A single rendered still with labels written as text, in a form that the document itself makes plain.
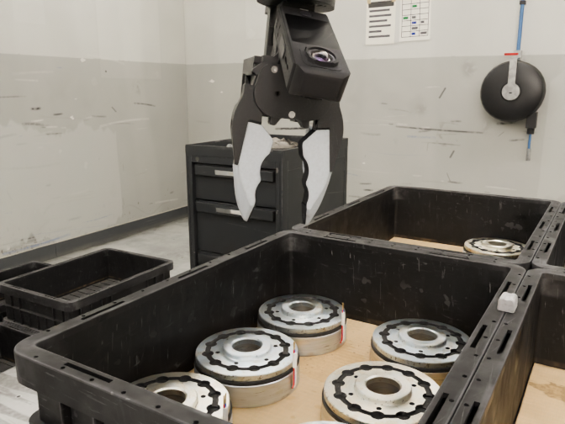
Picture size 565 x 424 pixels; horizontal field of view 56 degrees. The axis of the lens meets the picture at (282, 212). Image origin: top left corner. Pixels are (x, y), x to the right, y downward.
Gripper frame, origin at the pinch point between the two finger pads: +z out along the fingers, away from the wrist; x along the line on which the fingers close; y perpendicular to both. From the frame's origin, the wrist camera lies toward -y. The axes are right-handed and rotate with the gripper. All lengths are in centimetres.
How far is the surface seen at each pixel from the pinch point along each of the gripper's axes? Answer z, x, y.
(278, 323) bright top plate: 13.6, -2.6, 5.3
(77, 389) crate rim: 9.5, 15.8, -14.4
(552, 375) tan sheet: 14.0, -28.6, -6.4
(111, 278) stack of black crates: 54, 22, 132
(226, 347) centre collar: 13.8, 3.8, -0.1
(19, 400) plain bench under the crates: 33.2, 27.3, 24.0
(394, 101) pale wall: -19, -153, 307
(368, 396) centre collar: 12.8, -6.4, -11.2
